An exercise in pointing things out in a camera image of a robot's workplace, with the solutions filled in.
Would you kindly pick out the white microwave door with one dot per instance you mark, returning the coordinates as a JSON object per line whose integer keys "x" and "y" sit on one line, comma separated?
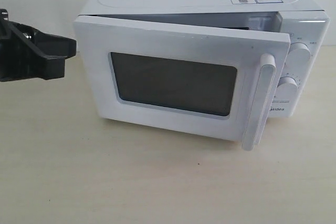
{"x": 207, "y": 81}

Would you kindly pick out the white Midea microwave oven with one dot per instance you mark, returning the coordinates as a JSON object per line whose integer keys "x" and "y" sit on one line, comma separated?
{"x": 303, "y": 20}

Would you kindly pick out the upper white control knob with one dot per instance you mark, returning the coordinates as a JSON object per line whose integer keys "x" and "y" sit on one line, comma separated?
{"x": 298, "y": 54}

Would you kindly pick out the lower white timer knob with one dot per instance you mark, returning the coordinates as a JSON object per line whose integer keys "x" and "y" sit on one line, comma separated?
{"x": 287, "y": 87}

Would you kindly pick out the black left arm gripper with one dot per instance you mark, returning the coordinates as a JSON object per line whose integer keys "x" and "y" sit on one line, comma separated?
{"x": 27, "y": 52}

